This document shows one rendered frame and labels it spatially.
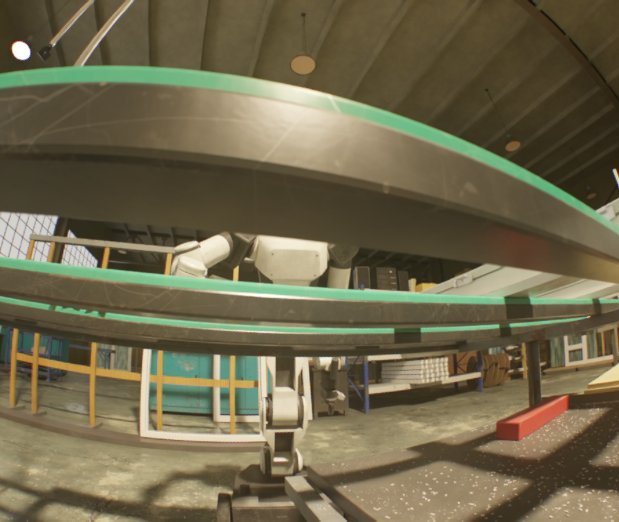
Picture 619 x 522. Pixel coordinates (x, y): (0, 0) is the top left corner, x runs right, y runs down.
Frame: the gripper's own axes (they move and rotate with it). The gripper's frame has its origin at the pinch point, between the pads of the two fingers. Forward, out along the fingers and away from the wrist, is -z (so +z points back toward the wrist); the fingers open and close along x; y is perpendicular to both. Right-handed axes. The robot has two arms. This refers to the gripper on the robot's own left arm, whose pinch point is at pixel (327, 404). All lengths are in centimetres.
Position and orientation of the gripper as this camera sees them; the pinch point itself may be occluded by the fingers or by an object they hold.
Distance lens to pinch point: 156.1
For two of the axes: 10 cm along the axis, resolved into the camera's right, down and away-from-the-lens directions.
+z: 0.5, -10.0, -0.8
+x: 2.5, 0.9, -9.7
